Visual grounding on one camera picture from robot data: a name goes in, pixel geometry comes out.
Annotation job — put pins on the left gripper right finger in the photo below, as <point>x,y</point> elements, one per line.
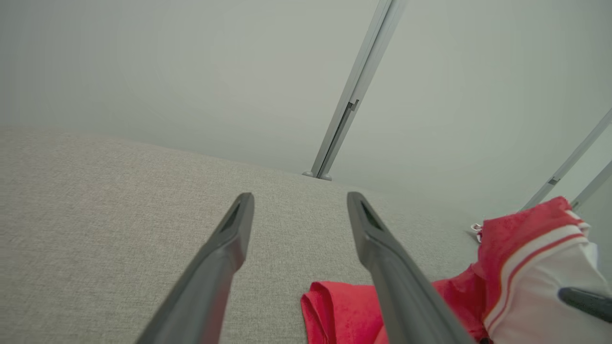
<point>406,301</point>

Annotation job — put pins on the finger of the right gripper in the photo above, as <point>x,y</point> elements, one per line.
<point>590,301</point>

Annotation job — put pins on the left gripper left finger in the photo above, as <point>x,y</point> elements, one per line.
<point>210,286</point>

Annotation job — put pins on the red jersey number 23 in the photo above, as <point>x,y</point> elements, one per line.
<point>516,239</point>

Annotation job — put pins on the grey wall rail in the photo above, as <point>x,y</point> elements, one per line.
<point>569,162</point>
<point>595,184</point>

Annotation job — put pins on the grey partition post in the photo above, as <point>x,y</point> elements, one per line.
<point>354,95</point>

